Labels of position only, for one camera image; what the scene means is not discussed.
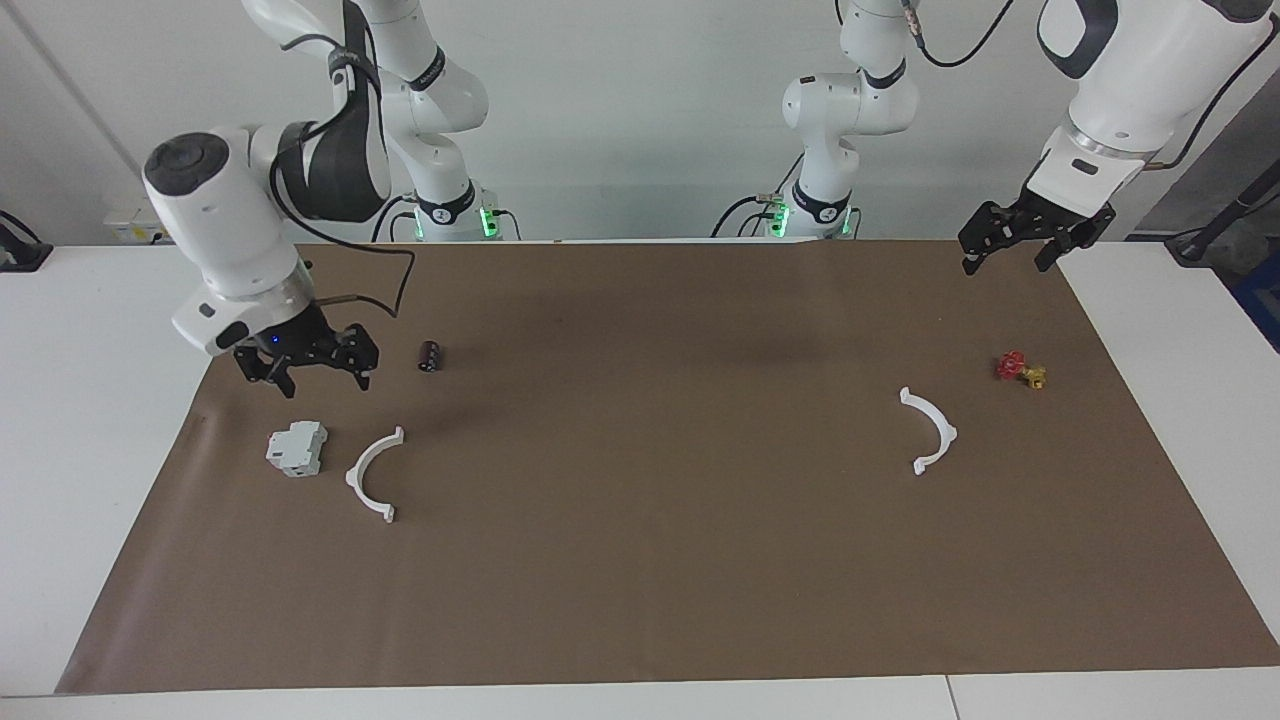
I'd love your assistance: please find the black tripod stand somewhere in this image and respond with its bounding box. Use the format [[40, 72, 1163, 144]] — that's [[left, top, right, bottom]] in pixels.
[[1165, 160, 1280, 266]]

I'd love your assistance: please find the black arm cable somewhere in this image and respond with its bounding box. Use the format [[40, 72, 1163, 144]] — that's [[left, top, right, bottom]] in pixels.
[[268, 120, 417, 319], [900, 0, 1280, 171]]

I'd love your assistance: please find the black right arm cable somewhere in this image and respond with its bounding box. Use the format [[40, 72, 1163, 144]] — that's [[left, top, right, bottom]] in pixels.
[[268, 120, 417, 319]]

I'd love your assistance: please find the black table clamp mount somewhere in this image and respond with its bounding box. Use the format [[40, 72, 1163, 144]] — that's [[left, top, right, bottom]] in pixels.
[[0, 210, 53, 273]]

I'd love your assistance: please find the blue crate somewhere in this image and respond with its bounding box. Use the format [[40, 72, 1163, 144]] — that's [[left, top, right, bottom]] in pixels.
[[1232, 250, 1280, 353]]

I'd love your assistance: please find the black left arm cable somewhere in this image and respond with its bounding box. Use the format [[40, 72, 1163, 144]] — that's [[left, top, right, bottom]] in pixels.
[[900, 0, 1280, 171]]

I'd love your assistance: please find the red and yellow valve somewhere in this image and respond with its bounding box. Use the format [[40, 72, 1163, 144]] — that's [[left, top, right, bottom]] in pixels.
[[995, 351, 1048, 391]]

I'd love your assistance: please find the black left base cable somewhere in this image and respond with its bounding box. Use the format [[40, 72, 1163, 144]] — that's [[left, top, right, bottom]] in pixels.
[[710, 195, 773, 239]]

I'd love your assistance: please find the white half-ring pipe clamp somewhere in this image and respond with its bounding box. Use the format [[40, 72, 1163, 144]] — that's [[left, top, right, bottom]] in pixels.
[[898, 387, 958, 476], [345, 426, 406, 524]]

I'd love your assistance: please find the brown paper table mat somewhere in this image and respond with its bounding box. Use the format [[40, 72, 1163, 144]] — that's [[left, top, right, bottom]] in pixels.
[[55, 238, 1280, 695]]

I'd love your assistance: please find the black right base cable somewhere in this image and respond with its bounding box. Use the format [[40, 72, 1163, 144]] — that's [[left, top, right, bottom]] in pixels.
[[370, 193, 419, 243]]

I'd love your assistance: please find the black base cable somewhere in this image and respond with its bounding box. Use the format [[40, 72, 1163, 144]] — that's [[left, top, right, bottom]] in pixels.
[[710, 195, 773, 239], [370, 193, 419, 243]]

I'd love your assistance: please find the white power strip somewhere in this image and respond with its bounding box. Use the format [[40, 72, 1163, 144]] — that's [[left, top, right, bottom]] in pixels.
[[103, 208, 171, 244]]

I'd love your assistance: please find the white circuit breaker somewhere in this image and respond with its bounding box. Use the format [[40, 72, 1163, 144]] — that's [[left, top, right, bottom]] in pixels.
[[265, 420, 329, 478]]

